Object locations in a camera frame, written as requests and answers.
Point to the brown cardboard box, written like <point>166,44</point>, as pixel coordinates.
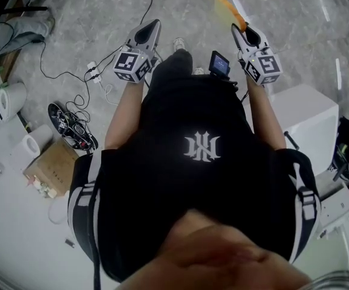
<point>53,169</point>

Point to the white power strip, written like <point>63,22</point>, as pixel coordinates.
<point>93,71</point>

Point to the person's black trousers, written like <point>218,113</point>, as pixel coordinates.
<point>174,63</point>

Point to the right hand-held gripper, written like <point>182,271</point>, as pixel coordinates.
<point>266,66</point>

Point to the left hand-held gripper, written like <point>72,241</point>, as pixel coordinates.
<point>132,66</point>

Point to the person's chin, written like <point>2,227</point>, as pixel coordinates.
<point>216,258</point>

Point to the small black screen device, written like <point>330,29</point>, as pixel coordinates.
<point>219,63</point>

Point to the person's black printed shirt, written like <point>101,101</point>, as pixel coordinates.
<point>174,186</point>

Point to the person's right forearm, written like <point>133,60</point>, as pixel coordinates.
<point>266,116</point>

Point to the white kettle appliance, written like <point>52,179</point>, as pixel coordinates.
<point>3,104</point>

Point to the person's white shoe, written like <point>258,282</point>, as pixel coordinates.
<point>198,70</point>
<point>178,43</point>

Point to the flat white box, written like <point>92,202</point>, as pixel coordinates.
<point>336,207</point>

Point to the white paper roll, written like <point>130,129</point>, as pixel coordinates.
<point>30,145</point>

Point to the white cabinet box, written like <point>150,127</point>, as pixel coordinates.
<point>308,122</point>

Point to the person's left forearm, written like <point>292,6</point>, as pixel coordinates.
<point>122,116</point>

